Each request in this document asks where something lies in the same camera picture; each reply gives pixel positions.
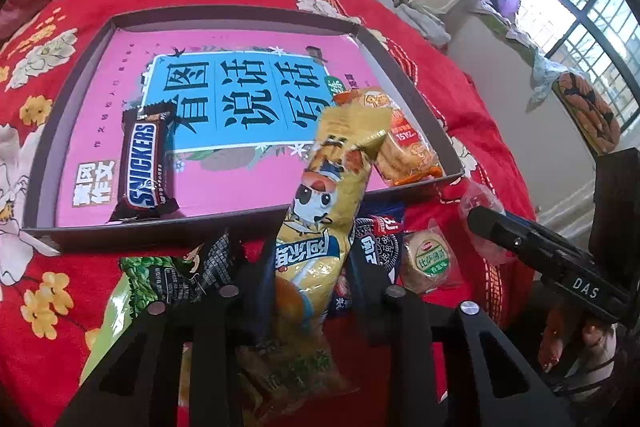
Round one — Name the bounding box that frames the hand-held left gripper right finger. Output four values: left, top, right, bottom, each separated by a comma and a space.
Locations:
349, 255, 576, 427

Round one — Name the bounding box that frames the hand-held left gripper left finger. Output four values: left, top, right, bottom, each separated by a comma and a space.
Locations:
55, 251, 279, 427

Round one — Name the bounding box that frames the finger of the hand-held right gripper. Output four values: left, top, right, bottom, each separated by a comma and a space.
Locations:
467, 205, 596, 289

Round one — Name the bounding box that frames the clear pink snack packet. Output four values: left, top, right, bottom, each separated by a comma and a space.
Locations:
457, 181, 521, 266

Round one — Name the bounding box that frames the blue cookie packet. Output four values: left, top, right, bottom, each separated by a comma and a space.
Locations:
327, 202, 407, 319

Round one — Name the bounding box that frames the long yellow snack packet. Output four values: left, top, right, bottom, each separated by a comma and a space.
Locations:
272, 103, 390, 350

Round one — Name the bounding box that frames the green snack packet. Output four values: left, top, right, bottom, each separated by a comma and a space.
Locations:
107, 256, 202, 358

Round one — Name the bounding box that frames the person's right hand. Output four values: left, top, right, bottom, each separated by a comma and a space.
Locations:
539, 307, 619, 375

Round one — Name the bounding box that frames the black snack packet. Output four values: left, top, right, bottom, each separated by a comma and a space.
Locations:
167, 232, 246, 306

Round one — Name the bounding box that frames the round green-label biscuit packet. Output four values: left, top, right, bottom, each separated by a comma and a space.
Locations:
400, 229, 464, 296

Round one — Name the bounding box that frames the clear brown snack packet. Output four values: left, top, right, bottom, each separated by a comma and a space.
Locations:
235, 342, 362, 423

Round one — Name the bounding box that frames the red floral blanket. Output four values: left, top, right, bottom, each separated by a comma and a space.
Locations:
0, 0, 540, 427

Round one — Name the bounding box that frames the orange rice cracker packet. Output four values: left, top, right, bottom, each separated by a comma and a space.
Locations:
345, 86, 445, 188

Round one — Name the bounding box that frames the orange patterned cushion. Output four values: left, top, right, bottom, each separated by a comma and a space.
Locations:
552, 71, 622, 156

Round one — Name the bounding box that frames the brown chocolate bar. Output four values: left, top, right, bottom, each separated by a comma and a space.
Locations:
109, 103, 180, 224

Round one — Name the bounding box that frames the pink and blue book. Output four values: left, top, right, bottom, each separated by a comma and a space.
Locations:
55, 29, 442, 229

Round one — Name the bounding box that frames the grey-blue cloth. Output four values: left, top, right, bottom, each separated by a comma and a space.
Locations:
375, 0, 452, 48

